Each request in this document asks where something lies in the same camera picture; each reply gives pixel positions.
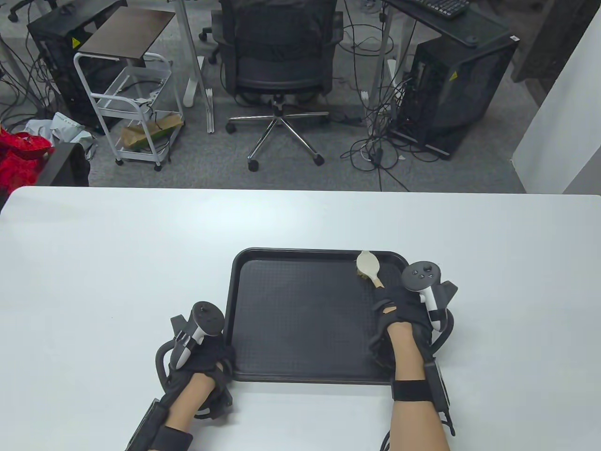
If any black white handheld controller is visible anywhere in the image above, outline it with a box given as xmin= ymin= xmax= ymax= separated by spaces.
xmin=155 ymin=301 xmax=225 ymax=390
xmin=401 ymin=261 xmax=458 ymax=350

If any person's left forearm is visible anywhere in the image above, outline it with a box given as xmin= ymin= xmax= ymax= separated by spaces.
xmin=150 ymin=373 xmax=216 ymax=451

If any black keyboard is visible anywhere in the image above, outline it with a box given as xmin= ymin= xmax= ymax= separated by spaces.
xmin=404 ymin=0 xmax=470 ymax=20

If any black chair wheel base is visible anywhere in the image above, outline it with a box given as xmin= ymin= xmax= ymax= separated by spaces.
xmin=199 ymin=26 xmax=221 ymax=65
xmin=7 ymin=0 xmax=59 ymax=23

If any white desk leg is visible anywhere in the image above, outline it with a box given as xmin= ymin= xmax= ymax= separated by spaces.
xmin=171 ymin=0 xmax=216 ymax=134
xmin=362 ymin=0 xmax=398 ymax=111

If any white pot brush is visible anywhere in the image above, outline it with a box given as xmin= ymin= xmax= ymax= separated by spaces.
xmin=355 ymin=250 xmax=386 ymax=291

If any black mesh office chair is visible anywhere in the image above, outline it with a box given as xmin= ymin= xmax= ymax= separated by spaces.
xmin=210 ymin=0 xmax=346 ymax=172

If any tangle of black cables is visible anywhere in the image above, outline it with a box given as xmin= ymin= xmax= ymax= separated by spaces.
xmin=340 ymin=70 xmax=451 ymax=191
xmin=0 ymin=33 xmax=64 ymax=132

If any black plastic tray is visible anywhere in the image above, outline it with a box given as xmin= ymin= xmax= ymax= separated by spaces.
xmin=224 ymin=248 xmax=416 ymax=386

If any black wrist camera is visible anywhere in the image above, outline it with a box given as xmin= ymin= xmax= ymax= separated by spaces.
xmin=194 ymin=376 xmax=234 ymax=421

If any black chair back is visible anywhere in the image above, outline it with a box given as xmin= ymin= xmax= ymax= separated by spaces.
xmin=37 ymin=142 xmax=91 ymax=187

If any white rolling wire cart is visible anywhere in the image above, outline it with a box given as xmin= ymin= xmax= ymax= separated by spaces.
xmin=74 ymin=52 xmax=185 ymax=171

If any person's right hand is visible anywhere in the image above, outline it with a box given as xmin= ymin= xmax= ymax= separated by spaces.
xmin=369 ymin=286 xmax=432 ymax=365

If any red bag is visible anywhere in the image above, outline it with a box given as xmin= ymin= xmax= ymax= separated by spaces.
xmin=0 ymin=126 xmax=54 ymax=191

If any person's left hand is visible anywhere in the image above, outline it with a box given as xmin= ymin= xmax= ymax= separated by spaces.
xmin=164 ymin=334 xmax=236 ymax=409

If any black wrist sensor pack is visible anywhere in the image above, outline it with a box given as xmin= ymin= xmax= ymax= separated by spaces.
xmin=126 ymin=398 xmax=194 ymax=451
xmin=391 ymin=359 xmax=456 ymax=437

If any black desk top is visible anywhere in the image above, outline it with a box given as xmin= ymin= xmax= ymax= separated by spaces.
xmin=383 ymin=0 xmax=515 ymax=47

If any brown paper bag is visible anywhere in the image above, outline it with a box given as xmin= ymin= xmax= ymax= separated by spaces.
xmin=121 ymin=114 xmax=184 ymax=152

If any black computer tower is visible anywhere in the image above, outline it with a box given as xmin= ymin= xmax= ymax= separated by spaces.
xmin=27 ymin=0 xmax=128 ymax=134
xmin=390 ymin=32 xmax=520 ymax=160

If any brown board table top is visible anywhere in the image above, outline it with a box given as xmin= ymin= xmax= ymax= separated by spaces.
xmin=78 ymin=7 xmax=176 ymax=61

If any grey plastic bag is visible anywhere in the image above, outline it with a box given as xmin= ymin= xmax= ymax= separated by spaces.
xmin=23 ymin=112 xmax=98 ymax=158

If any person's right forearm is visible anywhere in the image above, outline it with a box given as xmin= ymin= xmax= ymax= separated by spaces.
xmin=385 ymin=322 xmax=454 ymax=451

